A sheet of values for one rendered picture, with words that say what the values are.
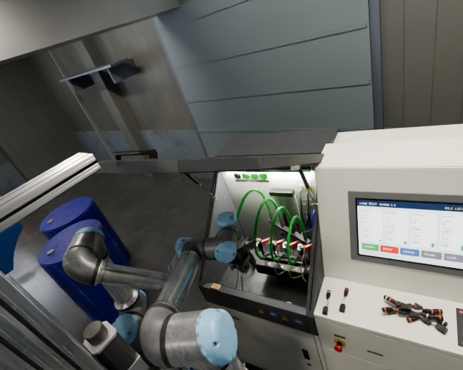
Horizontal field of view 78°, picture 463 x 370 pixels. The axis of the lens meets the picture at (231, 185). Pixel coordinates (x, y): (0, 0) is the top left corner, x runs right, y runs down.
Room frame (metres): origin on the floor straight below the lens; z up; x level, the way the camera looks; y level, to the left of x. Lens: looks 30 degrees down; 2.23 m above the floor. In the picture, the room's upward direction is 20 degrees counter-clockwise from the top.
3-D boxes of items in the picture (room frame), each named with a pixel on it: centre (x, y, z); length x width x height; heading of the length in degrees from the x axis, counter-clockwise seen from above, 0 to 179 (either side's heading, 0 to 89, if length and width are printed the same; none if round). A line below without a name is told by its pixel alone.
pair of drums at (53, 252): (2.63, 1.72, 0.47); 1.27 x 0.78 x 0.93; 36
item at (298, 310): (1.02, 0.11, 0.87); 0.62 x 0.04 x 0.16; 51
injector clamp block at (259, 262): (1.13, -0.13, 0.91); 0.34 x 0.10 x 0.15; 51
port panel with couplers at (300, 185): (1.26, -0.39, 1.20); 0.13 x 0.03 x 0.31; 51
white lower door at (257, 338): (1.01, 0.12, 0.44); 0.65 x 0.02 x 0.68; 51
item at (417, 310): (0.63, -0.52, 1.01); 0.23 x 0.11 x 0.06; 51
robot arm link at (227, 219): (0.89, 0.07, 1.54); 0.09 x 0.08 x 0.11; 164
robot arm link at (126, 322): (0.86, 0.65, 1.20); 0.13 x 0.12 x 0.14; 179
